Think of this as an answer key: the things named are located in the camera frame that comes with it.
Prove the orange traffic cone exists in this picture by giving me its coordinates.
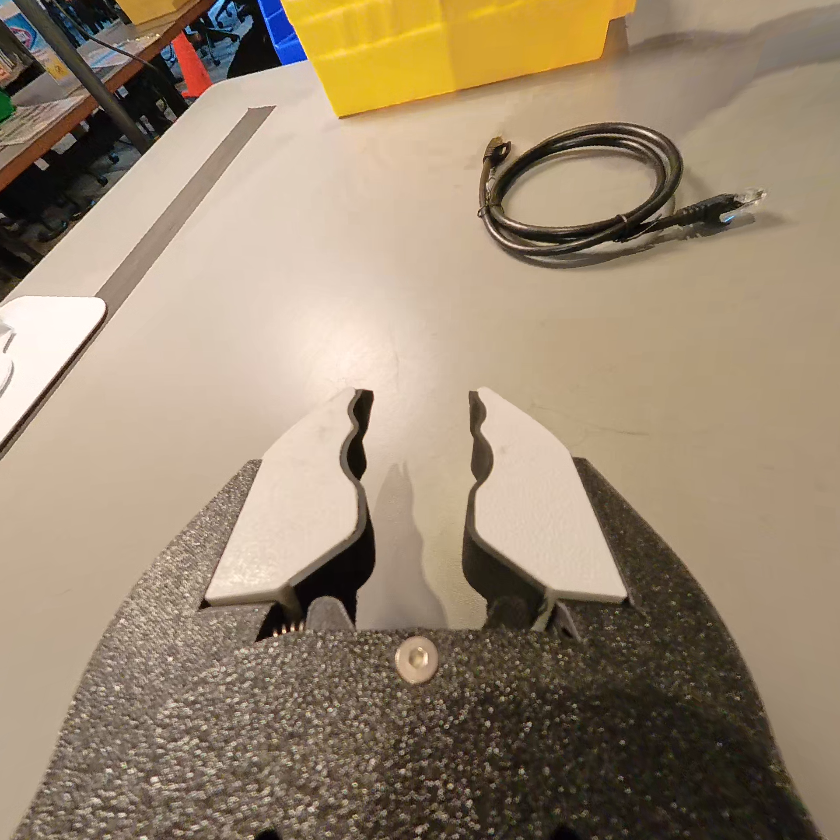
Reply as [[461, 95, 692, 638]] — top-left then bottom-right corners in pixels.
[[171, 31, 214, 99]]

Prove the white document stand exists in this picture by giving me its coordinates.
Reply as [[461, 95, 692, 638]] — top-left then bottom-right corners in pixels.
[[0, 295, 108, 455]]

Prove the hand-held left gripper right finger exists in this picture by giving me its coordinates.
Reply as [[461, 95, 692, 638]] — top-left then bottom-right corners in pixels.
[[463, 386, 630, 608]]

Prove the blue plastic bin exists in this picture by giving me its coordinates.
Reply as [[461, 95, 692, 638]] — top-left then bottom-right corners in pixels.
[[257, 0, 311, 68]]

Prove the yellow box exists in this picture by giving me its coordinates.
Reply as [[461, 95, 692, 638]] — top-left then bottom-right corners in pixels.
[[117, 0, 193, 26]]

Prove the yellow plastic bin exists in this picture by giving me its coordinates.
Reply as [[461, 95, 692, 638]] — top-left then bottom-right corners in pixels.
[[281, 0, 637, 119]]

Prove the grey metal post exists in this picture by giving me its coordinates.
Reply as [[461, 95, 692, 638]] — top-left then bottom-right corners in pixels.
[[12, 0, 153, 157]]

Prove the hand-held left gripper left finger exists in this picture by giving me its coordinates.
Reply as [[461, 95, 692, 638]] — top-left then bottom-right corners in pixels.
[[205, 387, 376, 608]]

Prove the black ethernet cable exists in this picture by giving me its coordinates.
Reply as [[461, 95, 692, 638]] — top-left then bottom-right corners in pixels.
[[478, 121, 769, 266]]

